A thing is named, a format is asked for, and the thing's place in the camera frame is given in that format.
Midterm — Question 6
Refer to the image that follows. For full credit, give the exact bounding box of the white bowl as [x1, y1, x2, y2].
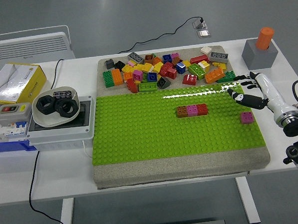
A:
[31, 85, 82, 129]

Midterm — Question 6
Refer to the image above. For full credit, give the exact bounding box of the grey three-hole brick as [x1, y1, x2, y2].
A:
[127, 51, 145, 65]

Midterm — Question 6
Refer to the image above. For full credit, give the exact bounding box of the pink square building brick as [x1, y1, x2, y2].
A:
[186, 104, 199, 118]
[240, 111, 255, 125]

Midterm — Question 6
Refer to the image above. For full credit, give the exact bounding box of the black small brick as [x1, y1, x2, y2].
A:
[113, 60, 126, 71]

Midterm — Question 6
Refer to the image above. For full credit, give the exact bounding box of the lime green long hollow brick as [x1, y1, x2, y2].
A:
[138, 82, 158, 92]

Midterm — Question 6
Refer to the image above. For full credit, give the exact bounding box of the red square building brick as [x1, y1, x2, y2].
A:
[196, 103, 209, 116]

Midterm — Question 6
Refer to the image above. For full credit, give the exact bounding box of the small black terminal block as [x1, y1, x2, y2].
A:
[52, 89, 73, 100]

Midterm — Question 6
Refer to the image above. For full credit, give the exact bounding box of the green studded baseplate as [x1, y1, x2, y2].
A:
[88, 80, 267, 167]

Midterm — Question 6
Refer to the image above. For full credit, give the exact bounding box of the white and yellow brick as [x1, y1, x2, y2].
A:
[197, 60, 211, 72]

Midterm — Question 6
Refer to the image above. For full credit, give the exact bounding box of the grey switch box red button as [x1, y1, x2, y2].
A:
[0, 102, 33, 125]

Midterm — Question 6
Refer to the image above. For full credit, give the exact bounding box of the grey electrical enclosure box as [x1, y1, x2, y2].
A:
[24, 95, 95, 152]

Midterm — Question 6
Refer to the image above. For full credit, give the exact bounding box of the yellow square brick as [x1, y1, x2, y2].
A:
[152, 61, 164, 74]

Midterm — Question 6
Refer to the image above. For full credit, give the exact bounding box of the dark grey sloped brick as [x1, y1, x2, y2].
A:
[156, 76, 172, 90]

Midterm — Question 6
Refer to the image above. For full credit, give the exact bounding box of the white table leg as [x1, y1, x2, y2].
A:
[56, 197, 76, 224]
[234, 175, 261, 224]

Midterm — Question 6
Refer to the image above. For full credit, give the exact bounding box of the red long brick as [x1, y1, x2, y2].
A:
[189, 54, 210, 65]

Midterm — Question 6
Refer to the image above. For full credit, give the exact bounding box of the grey long hollow brick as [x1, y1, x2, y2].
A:
[208, 51, 230, 66]

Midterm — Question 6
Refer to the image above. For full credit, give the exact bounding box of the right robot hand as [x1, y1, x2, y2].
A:
[226, 69, 296, 122]

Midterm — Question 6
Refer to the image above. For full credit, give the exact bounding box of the yellow and white cardboard box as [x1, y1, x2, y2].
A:
[0, 61, 48, 105]

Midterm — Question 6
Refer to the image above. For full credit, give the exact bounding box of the orange long brick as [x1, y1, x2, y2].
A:
[111, 68, 124, 86]
[203, 66, 226, 85]

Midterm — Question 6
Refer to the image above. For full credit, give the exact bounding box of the large black hex nut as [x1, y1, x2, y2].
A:
[53, 97, 78, 119]
[35, 94, 56, 115]

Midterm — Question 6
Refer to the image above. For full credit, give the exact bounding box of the blue hollow brick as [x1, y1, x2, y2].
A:
[145, 71, 158, 83]

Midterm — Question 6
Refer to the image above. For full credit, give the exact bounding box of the dark green long brick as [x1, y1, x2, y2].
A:
[216, 70, 237, 83]
[102, 70, 115, 89]

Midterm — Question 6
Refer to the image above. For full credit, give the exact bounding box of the white and blue circuit breaker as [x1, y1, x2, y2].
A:
[0, 120, 31, 138]

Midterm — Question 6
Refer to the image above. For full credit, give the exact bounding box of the grey cube block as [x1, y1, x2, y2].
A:
[240, 37, 280, 71]

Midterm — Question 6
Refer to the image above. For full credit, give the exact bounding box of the blue brick white sticker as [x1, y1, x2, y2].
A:
[174, 62, 187, 75]

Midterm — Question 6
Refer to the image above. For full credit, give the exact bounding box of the orange cylinder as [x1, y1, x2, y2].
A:
[254, 26, 276, 51]

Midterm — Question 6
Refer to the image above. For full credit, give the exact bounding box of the red glossy brick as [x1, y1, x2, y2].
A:
[182, 73, 199, 87]

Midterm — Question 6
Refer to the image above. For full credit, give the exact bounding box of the brown square building brick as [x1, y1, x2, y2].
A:
[176, 105, 189, 119]

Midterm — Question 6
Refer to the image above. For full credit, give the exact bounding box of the brown hollow brick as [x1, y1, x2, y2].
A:
[143, 53, 155, 65]

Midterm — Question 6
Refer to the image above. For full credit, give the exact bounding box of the yellow long brick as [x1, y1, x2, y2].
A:
[136, 62, 154, 74]

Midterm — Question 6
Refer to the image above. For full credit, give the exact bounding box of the black power cable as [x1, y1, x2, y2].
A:
[21, 57, 95, 224]

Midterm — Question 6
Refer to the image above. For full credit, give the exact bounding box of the white panel heater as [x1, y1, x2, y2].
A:
[0, 24, 76, 68]

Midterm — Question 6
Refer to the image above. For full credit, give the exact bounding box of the open metal floor socket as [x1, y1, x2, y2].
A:
[191, 18, 208, 30]

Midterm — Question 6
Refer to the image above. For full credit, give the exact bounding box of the grey-brown foam mat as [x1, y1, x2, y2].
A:
[86, 43, 273, 190]

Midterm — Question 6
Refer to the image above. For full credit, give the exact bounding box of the closed metal floor socket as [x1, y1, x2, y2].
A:
[196, 29, 211, 39]

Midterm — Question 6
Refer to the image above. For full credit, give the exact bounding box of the pink hollow brick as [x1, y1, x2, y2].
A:
[132, 69, 144, 82]

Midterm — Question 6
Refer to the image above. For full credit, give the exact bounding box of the large red brick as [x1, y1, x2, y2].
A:
[158, 61, 178, 81]

